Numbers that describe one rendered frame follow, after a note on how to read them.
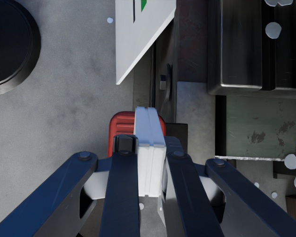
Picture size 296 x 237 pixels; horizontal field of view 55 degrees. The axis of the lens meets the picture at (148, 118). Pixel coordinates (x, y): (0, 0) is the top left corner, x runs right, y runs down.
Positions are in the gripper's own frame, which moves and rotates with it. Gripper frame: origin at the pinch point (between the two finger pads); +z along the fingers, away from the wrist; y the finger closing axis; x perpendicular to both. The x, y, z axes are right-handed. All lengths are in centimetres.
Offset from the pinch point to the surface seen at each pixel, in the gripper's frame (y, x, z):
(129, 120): -1.1, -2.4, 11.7
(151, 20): 3, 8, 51
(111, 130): -2.8, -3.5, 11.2
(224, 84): 10.8, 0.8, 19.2
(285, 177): 58, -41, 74
